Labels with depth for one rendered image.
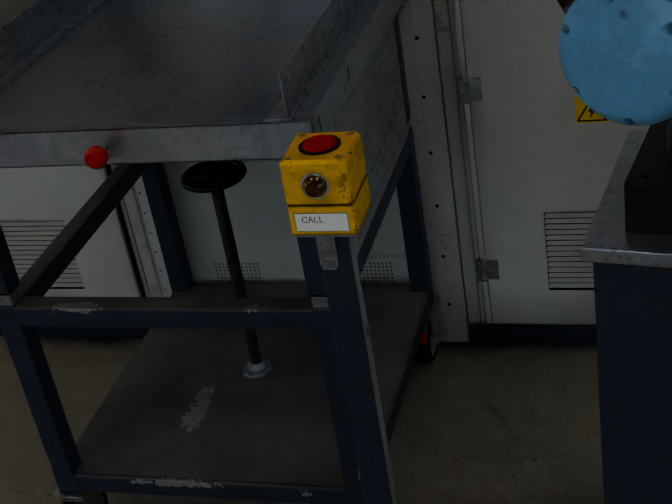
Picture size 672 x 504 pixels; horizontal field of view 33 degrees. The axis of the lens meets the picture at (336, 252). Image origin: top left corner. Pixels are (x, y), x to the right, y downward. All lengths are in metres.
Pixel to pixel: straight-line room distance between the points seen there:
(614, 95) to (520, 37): 0.96
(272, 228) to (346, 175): 1.18
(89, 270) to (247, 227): 0.41
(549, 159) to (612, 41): 1.08
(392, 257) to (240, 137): 0.91
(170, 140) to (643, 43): 0.72
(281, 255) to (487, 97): 0.60
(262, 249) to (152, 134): 0.91
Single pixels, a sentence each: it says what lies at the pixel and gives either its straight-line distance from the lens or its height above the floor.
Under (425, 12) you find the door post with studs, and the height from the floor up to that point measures 0.75.
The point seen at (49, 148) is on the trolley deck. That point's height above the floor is 0.82.
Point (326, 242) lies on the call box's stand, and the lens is 1.35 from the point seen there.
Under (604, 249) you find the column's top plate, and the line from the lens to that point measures 1.34.
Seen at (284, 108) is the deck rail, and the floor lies 0.87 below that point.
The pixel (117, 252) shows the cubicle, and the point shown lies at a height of 0.25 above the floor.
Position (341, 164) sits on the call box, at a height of 0.90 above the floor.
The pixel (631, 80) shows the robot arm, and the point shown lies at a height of 0.99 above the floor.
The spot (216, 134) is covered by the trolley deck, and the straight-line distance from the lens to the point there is 1.57.
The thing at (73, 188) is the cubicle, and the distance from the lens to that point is 2.56.
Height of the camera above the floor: 1.44
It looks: 30 degrees down
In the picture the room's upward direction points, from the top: 10 degrees counter-clockwise
